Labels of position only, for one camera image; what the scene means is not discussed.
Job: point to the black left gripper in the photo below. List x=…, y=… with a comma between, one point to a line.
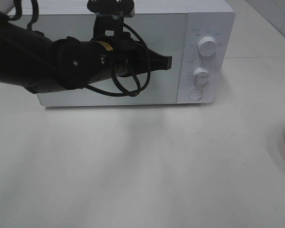
x=120, y=53

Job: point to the white microwave door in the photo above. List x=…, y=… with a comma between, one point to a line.
x=163, y=33

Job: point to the white timer knob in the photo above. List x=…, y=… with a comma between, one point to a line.
x=200, y=76

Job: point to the round white door button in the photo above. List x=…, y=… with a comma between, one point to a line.
x=195, y=94

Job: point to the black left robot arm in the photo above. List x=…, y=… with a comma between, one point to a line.
x=31, y=60

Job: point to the white microwave oven body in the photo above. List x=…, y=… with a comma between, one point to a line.
x=204, y=18

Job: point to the upper white power knob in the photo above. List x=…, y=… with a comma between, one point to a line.
x=207, y=46

